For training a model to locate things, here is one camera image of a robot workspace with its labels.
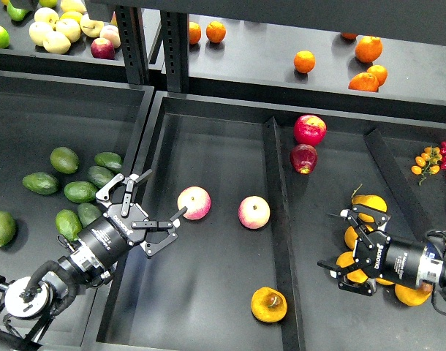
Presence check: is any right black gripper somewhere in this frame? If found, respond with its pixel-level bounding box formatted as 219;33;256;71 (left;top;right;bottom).
317;204;434;296

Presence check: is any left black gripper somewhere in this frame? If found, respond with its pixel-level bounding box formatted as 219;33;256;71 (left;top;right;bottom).
78;169;188;268

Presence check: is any dark green avocado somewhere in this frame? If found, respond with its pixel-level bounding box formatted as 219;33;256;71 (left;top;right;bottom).
78;203;102;227

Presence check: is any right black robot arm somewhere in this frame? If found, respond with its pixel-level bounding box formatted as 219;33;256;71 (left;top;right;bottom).
317;205;446;316

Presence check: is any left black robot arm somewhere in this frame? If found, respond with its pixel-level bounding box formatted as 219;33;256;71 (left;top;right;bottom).
0;170;187;350

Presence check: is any yellow pear with stem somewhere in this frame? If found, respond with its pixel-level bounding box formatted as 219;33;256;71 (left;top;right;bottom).
351;184;388;213

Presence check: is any green avocado middle right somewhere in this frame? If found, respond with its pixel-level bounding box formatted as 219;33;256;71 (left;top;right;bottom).
87;165;115;189

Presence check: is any green avocado centre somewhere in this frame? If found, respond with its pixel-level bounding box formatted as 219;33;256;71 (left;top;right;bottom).
64;181;98;203

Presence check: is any green avocado lower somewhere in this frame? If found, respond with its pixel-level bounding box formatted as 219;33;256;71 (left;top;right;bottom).
55;209;83;241

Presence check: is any green avocado upper right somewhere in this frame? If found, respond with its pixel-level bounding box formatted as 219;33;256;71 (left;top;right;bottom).
94;151;123;174

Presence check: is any green avocado top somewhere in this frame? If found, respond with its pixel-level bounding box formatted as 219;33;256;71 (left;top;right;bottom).
50;146;80;174

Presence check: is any green avocado left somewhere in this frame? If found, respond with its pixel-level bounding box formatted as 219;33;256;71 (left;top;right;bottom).
22;172;60;195

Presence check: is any pale yellow pear front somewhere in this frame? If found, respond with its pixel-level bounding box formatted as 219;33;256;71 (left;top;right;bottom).
42;31;71;54

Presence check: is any pale yellow pear right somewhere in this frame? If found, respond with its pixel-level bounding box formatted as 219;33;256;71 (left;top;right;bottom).
80;13;105;39

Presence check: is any pale yellow pear centre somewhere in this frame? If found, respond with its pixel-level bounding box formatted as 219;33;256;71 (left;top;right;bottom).
55;18;81;43

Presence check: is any pale yellow pear left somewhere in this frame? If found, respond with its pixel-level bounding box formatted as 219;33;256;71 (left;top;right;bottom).
29;21;53;47

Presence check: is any pink yellow apple left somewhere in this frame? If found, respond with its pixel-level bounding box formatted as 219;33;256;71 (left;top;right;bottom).
177;186;211;220

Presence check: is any pink yellow apple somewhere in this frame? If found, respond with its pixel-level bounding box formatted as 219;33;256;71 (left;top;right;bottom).
177;186;211;220
238;196;271;230

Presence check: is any orange cherry tomato bunch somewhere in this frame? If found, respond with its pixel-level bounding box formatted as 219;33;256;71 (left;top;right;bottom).
410;146;442;186

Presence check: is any black tray divider left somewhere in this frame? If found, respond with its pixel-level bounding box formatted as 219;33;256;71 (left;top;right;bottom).
262;117;306;350

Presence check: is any dark red apple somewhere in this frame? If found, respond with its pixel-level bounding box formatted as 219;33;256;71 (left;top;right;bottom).
290;144;317;175

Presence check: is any pink yellow apple right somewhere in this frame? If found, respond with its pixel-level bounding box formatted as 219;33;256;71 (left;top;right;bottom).
238;196;271;230

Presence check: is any bright red apple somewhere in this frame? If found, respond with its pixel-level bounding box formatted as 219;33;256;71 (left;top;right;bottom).
293;115;327;146

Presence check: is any orange front right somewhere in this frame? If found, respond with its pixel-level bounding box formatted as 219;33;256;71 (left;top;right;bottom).
348;72;379;92

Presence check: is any red apple on shelf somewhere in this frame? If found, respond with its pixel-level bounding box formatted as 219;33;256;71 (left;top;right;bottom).
91;37;116;60

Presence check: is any small orange right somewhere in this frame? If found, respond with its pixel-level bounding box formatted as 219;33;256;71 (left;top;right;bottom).
367;64;388;86

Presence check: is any pale peach on shelf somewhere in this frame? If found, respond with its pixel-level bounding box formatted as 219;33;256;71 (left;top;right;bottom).
99;25;121;49

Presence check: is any large orange on shelf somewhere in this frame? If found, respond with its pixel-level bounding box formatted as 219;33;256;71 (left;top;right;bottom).
355;36;383;63

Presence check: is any orange on shelf centre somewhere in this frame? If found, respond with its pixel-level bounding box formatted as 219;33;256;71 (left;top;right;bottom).
293;50;316;74

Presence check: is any orange behind post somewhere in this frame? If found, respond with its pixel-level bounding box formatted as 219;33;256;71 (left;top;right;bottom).
189;21;202;45

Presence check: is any black shelf post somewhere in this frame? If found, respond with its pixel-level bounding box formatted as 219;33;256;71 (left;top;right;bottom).
115;5;190;93

